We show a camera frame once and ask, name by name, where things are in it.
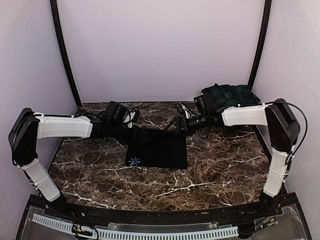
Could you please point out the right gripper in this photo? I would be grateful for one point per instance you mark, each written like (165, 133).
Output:
(179, 119)

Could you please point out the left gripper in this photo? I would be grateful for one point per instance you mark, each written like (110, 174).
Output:
(141, 140)

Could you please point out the black t-shirt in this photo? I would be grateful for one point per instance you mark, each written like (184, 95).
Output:
(162, 150)

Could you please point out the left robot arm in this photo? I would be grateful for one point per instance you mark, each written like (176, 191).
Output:
(32, 130)

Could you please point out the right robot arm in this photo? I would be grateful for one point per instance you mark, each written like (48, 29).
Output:
(283, 129)

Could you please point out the dark green plaid garment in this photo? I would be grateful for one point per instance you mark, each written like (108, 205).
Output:
(231, 95)

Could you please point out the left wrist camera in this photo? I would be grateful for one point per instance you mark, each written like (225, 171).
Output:
(116, 113)

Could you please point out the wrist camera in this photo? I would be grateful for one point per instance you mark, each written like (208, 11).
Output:
(116, 113)
(205, 105)

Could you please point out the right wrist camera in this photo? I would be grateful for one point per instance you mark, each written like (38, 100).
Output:
(205, 105)

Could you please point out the black front rail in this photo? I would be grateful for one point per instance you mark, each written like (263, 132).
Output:
(233, 215)

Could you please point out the white slotted cable duct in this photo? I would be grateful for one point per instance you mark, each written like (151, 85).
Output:
(121, 231)

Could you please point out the right black frame post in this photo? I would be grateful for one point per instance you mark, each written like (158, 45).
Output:
(260, 43)

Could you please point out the black frame post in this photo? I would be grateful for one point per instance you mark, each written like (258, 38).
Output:
(260, 43)
(63, 51)

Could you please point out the left black frame post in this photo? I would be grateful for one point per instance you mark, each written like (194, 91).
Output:
(63, 51)

